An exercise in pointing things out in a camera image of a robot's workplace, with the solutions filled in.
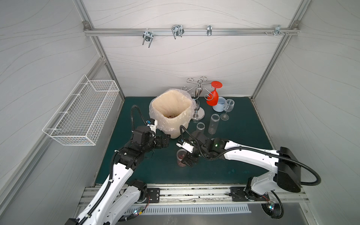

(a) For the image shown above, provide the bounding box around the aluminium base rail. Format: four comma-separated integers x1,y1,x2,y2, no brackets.
81,184,308,204

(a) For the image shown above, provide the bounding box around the white wire basket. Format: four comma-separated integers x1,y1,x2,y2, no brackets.
42,75,119,146

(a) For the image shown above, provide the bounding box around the red plastic wine glass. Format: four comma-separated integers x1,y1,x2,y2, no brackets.
205,81,223,106

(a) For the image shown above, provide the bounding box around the clear wine glass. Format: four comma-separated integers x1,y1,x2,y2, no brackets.
220,99,235,121

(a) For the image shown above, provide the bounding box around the chrome glass holder stand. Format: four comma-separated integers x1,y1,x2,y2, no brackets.
181,76,211,122

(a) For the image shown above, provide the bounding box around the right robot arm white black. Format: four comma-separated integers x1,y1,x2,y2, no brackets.
177,125,322,202

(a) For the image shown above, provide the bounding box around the metal hook right end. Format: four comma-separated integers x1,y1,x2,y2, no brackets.
264,25,290,37

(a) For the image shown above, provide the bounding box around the white vent strip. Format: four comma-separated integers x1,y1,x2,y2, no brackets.
142,204,251,215

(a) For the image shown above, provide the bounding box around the metal hook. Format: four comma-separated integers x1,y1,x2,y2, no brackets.
142,31,154,48
171,24,184,39
207,25,212,37

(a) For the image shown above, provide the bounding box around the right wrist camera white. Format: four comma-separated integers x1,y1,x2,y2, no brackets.
176,142,194,153

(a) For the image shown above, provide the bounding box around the jar with dried flowers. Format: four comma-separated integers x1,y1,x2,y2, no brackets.
196,122,205,133

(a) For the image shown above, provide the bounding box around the aluminium top rail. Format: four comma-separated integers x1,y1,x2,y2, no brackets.
84,27,301,37

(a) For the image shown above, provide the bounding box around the cream trash bin with bag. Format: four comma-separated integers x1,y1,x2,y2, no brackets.
149,89,196,139

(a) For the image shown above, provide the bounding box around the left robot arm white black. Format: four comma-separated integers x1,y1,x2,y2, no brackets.
66,105,170,225

